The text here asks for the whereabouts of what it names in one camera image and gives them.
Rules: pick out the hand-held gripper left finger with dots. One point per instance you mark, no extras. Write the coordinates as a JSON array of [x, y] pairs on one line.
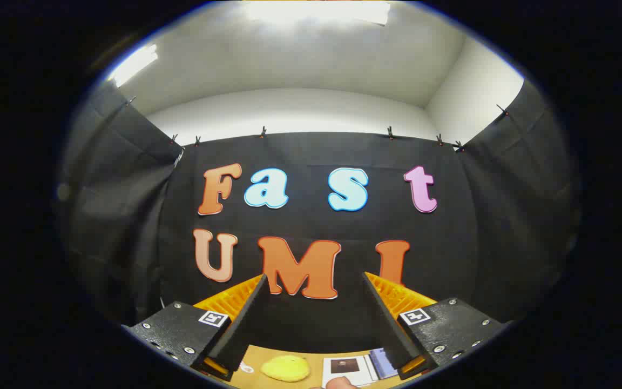
[[241, 329]]

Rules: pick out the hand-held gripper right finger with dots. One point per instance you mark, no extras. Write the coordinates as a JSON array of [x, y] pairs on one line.
[[392, 335]]

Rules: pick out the blue book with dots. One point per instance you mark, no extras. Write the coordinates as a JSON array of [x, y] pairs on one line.
[[381, 363]]

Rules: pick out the white book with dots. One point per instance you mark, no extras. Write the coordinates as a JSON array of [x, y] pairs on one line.
[[349, 370]]

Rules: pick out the yellow textured plush toy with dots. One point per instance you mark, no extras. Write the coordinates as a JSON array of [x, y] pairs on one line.
[[285, 368]]

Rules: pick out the black backdrop cloth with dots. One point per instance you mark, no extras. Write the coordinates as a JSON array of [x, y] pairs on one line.
[[311, 221]]

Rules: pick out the ceiling light panel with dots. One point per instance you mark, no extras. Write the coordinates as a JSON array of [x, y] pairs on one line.
[[134, 64]]

